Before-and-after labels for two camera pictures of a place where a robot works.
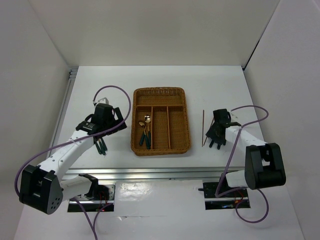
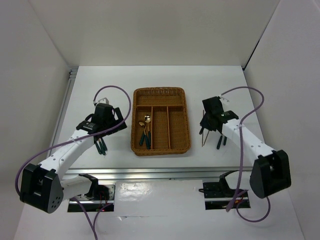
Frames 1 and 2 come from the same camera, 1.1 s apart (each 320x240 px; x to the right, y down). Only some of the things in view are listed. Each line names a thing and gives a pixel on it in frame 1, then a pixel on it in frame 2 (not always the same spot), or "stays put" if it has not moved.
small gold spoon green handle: (141, 123) stays put
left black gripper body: (112, 123) stays put
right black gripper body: (212, 132) -> (206, 121)
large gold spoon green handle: (147, 119) stays put
